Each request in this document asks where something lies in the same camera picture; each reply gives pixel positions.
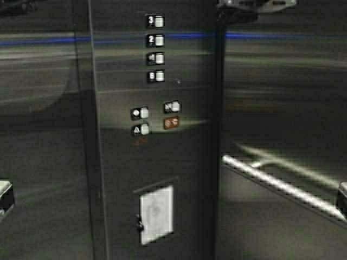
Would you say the basement floor button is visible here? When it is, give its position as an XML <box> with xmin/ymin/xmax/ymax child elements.
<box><xmin>147</xmin><ymin>70</ymin><xmax>165</xmax><ymax>83</ymax></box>

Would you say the robot base left corner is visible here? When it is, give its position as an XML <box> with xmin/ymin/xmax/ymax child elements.
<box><xmin>1</xmin><ymin>179</ymin><xmax>15</xmax><ymax>219</ymax></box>

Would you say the robot base right corner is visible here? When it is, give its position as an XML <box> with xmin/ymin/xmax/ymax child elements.
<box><xmin>336</xmin><ymin>182</ymin><xmax>347</xmax><ymax>217</ymax></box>

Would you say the door close button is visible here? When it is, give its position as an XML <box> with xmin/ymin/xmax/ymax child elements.
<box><xmin>164</xmin><ymin>100</ymin><xmax>181</xmax><ymax>114</ymax></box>

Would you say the floor 3 button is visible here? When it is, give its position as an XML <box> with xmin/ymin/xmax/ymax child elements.
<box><xmin>146</xmin><ymin>14</ymin><xmax>165</xmax><ymax>29</ymax></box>

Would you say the steel elevator handrail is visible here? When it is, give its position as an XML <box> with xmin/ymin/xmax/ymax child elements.
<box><xmin>222</xmin><ymin>155</ymin><xmax>346</xmax><ymax>225</ymax></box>

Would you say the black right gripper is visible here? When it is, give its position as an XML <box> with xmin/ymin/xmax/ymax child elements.
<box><xmin>216</xmin><ymin>0</ymin><xmax>297</xmax><ymax>15</ymax></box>

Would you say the floor 1 button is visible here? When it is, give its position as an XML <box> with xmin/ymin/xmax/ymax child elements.
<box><xmin>146</xmin><ymin>52</ymin><xmax>165</xmax><ymax>66</ymax></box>

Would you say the alarm button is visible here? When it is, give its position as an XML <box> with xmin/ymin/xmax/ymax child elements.
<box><xmin>131</xmin><ymin>123</ymin><xmax>150</xmax><ymax>137</ymax></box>

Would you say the floor 2 button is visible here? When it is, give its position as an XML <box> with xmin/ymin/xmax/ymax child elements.
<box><xmin>146</xmin><ymin>34</ymin><xmax>165</xmax><ymax>48</ymax></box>

